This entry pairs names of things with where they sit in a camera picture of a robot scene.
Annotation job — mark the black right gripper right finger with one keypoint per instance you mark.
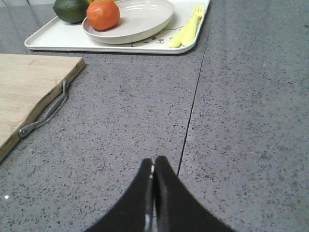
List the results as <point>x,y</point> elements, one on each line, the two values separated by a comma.
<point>176,208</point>

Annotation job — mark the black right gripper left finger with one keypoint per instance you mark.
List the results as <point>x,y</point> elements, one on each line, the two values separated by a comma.
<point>134,210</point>

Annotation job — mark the beige round plate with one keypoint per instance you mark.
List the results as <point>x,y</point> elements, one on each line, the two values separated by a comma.
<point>139,19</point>

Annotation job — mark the orange mandarin fruit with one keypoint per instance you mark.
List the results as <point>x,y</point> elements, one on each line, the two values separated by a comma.
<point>103,14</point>

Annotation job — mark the white bear-print tray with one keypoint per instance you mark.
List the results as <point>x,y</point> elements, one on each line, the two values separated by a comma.
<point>58,35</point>

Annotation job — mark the yellow plastic spoon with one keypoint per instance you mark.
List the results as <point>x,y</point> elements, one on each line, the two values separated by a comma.
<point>175,42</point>

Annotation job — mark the wooden cutting board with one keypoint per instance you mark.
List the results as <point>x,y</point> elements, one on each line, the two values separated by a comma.
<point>29,86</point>

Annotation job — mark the yellow plastic fork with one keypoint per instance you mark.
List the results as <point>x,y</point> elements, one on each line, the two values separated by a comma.
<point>191,30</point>

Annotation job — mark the green lime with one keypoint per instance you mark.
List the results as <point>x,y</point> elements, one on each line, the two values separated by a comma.
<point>71,11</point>

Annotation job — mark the metal cutting board handle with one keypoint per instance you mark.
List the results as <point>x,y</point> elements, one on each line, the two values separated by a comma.
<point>26,130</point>

